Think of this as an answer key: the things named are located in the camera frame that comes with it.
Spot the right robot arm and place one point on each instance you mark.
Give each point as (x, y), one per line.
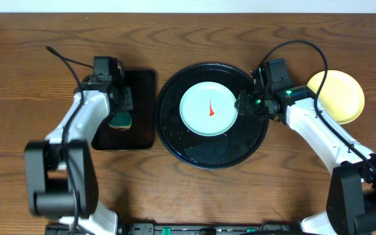
(351, 204)

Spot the green orange sponge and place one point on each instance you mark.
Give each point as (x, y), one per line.
(121, 120)

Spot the black rectangular tray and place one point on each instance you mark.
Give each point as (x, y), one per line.
(141, 134)

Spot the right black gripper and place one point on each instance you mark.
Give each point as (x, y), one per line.
(243, 106)

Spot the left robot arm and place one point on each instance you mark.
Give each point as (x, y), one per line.
(60, 176)

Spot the yellow plate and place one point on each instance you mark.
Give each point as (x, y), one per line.
(342, 97)

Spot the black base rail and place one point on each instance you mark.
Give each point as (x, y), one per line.
(151, 229)

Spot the light blue plate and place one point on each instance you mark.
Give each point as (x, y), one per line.
(207, 109)

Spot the black round tray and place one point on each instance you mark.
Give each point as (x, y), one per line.
(214, 152)

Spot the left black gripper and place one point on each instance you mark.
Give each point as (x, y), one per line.
(125, 102)

